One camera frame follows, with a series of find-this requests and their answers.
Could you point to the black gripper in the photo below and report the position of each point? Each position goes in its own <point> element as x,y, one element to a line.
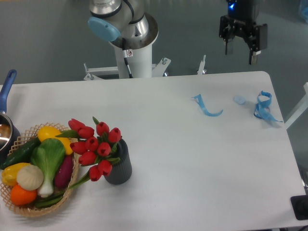
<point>240,22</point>

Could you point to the red tulip bouquet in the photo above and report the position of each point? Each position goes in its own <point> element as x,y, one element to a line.
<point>97,148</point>

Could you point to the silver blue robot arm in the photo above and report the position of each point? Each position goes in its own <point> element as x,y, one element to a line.
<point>126,25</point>

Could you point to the dark grey ribbed vase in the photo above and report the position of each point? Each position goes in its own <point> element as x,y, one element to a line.
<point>122,170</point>

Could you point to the small blue cap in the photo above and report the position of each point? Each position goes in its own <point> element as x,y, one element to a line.
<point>239,100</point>

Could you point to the black device at edge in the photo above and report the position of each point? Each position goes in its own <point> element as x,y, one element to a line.
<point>300,206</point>

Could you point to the yellow squash toy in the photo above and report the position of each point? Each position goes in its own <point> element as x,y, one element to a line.
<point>48,132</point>

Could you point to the green bok choy toy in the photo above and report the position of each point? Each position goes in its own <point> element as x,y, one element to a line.
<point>48,157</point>

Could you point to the purple sweet potato toy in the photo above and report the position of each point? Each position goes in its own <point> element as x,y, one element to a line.
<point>64,173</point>

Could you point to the green cucumber toy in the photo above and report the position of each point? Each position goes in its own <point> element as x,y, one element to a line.
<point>21,154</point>

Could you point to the cream steamed bun toy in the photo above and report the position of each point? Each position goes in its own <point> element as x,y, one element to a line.
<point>30,177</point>

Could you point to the green pea pod toy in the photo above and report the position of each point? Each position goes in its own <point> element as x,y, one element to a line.
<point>49,201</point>

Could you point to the yellow bell pepper toy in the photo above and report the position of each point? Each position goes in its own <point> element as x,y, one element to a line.
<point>9,174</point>

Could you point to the woven wicker basket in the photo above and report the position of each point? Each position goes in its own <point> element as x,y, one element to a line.
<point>30,211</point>

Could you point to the orange fruit toy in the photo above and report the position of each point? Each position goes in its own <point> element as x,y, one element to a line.
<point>20,196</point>

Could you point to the white frame at right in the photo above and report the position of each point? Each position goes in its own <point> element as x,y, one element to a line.
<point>298,110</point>

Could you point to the blue handled saucepan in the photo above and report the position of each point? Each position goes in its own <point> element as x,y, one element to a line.
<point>8,132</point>

